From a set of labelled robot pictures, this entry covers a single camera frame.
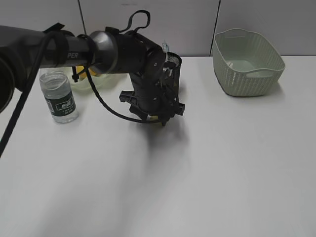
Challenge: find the yellow eraser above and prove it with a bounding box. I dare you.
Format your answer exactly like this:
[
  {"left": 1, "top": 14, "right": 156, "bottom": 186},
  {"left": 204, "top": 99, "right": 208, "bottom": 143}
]
[{"left": 148, "top": 116, "right": 159, "bottom": 121}]

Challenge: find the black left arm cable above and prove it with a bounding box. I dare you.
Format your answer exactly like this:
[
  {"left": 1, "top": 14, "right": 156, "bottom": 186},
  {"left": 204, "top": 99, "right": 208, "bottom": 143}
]
[{"left": 0, "top": 10, "right": 178, "bottom": 158}]

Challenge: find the pale green wavy plate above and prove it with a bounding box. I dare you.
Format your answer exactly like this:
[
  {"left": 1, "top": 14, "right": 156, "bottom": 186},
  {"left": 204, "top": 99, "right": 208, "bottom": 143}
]
[{"left": 68, "top": 70, "right": 128, "bottom": 94}]

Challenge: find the clear water bottle green label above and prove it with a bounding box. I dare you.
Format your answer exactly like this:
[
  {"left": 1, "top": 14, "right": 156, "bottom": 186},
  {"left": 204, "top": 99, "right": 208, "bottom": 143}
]
[{"left": 39, "top": 70, "right": 79, "bottom": 123}]

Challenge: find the grey grip pen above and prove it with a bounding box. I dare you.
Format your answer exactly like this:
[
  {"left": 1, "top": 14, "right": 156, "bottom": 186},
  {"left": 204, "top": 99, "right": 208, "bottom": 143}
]
[{"left": 162, "top": 40, "right": 169, "bottom": 62}]

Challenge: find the black mesh pen holder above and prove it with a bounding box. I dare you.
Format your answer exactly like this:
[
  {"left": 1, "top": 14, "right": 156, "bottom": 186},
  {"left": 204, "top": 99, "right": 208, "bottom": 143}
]
[{"left": 164, "top": 52, "right": 182, "bottom": 95}]

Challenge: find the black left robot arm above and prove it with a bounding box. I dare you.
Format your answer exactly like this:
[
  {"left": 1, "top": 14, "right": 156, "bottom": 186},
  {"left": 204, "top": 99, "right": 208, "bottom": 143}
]
[{"left": 0, "top": 24, "right": 185, "bottom": 125}]

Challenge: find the yellow mango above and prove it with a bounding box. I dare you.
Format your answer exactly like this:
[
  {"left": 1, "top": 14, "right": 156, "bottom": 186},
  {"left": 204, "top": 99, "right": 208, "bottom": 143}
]
[{"left": 76, "top": 66, "right": 99, "bottom": 79}]

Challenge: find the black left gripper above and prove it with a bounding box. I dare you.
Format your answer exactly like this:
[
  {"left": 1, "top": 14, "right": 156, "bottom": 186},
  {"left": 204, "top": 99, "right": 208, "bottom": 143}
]
[{"left": 119, "top": 73, "right": 185, "bottom": 126}]

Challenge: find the pale green plastic basket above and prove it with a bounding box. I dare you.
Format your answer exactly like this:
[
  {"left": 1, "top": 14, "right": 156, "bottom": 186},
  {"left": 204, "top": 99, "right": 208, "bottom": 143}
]
[{"left": 213, "top": 28, "right": 285, "bottom": 97}]

